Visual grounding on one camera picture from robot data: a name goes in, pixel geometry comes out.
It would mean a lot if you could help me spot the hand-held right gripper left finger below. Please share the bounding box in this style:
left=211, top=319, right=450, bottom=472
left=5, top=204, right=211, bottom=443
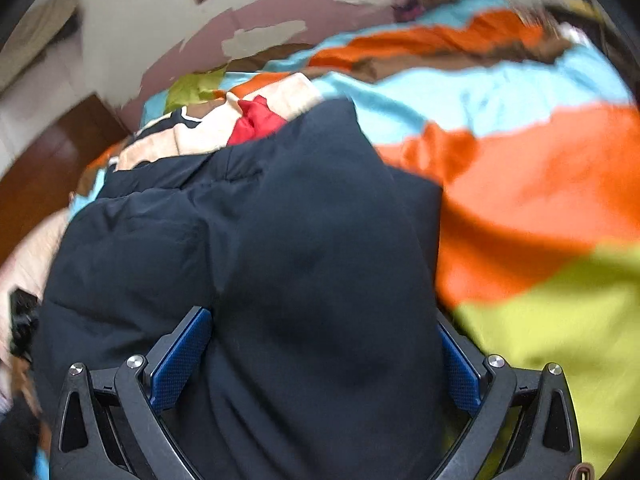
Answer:
left=49, top=305, right=215, bottom=480

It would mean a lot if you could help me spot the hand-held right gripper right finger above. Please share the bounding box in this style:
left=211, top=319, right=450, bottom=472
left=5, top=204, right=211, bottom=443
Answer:
left=431, top=321, right=584, bottom=480

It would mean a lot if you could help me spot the navy padded jacket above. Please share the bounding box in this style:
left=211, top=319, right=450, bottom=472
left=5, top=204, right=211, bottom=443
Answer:
left=32, top=97, right=447, bottom=480

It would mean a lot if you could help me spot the brown wooden headboard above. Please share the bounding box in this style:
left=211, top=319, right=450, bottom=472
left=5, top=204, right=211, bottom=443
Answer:
left=0, top=94, right=132, bottom=266

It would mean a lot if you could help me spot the colourful patchwork blanket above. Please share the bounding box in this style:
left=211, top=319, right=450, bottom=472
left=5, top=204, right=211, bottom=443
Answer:
left=67, top=0, right=640, bottom=480

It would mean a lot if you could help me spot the cream red black garment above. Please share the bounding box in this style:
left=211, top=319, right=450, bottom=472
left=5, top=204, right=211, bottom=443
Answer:
left=115, top=72, right=326, bottom=173

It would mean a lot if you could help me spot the beige hanging cloth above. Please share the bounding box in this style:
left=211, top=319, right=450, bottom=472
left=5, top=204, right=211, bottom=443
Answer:
left=0, top=0, right=82, bottom=93

